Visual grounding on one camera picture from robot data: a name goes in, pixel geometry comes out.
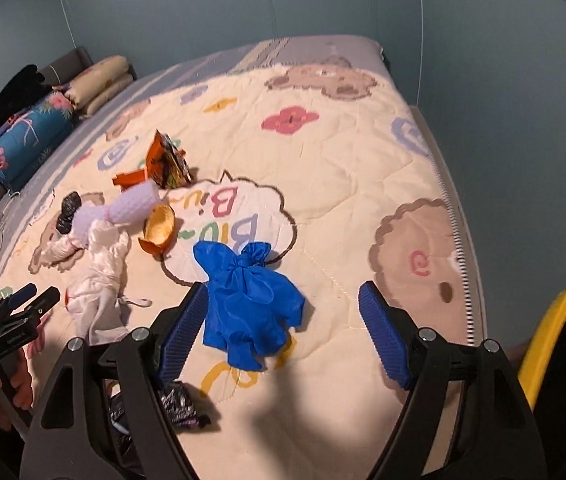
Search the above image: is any black plastic wrapper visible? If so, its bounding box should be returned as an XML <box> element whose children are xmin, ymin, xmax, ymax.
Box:
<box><xmin>56</xmin><ymin>191</ymin><xmax>82</xmax><ymax>235</ymax></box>

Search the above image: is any white foam fruit net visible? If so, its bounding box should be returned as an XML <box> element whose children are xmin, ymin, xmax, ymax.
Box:
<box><xmin>70</xmin><ymin>180</ymin><xmax>161</xmax><ymax>247</ymax></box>

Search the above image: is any person's left hand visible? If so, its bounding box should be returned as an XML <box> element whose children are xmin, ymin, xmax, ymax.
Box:
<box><xmin>0</xmin><ymin>349</ymin><xmax>33</xmax><ymax>431</ymax></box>

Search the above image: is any black purple patterned wrapper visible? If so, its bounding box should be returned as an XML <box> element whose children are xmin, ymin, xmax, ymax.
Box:
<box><xmin>109</xmin><ymin>380</ymin><xmax>211</xmax><ymax>436</ymax></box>

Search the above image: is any orange peel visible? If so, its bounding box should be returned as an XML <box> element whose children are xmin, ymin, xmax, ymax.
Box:
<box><xmin>138</xmin><ymin>204</ymin><xmax>177</xmax><ymax>257</ymax></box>

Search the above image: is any blue floral folded blanket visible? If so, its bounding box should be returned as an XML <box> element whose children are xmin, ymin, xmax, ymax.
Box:
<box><xmin>0</xmin><ymin>91</ymin><xmax>74</xmax><ymax>193</ymax></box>

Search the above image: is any cream cartoon bear quilt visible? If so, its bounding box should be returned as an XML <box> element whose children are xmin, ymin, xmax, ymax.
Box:
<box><xmin>0</xmin><ymin>58</ymin><xmax>469</xmax><ymax>479</ymax></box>

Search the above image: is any black clothing pile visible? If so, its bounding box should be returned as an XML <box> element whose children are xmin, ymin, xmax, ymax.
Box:
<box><xmin>0</xmin><ymin>64</ymin><xmax>52</xmax><ymax>128</ymax></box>

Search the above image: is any beige folded blanket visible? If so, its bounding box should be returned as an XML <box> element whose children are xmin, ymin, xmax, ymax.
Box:
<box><xmin>62</xmin><ymin>55</ymin><xmax>134</xmax><ymax>117</ymax></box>

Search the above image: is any grey striped bed sheet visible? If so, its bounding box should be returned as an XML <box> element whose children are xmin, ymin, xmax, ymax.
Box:
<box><xmin>0</xmin><ymin>35</ymin><xmax>487</xmax><ymax>344</ymax></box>

